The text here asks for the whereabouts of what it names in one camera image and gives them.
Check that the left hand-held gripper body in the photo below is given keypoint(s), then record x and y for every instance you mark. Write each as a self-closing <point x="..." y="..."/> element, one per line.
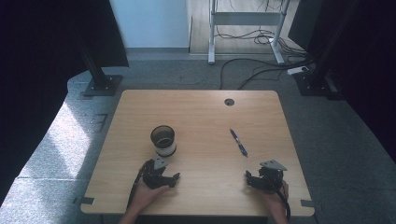
<point x="153" y="174"/>

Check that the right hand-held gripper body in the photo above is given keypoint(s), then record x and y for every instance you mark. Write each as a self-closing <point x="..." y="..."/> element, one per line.
<point x="271" y="176"/>

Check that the person's left hand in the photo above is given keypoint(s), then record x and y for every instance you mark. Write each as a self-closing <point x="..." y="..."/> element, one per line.
<point x="145" y="194"/>

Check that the person's right hand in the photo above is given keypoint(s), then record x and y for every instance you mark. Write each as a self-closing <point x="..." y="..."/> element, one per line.
<point x="274" y="199"/>

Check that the black and white cup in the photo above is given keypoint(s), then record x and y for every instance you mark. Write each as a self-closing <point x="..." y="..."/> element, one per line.
<point x="164" y="143"/>

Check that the blue pen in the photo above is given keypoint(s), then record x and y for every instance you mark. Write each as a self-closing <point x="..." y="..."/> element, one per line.
<point x="238" y="142"/>

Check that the black metal stand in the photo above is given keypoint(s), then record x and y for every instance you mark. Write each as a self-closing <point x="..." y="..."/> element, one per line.
<point x="99" y="77"/>
<point x="314" y="77"/>

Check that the white power strip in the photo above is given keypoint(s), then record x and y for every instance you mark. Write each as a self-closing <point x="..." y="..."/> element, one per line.
<point x="297" y="70"/>

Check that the dark curtain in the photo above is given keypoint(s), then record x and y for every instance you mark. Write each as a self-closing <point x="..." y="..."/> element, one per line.
<point x="367" y="62"/>
<point x="37" y="62"/>

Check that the white metal desk frame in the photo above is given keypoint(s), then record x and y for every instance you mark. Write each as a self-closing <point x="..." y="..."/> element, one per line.
<point x="246" y="18"/>

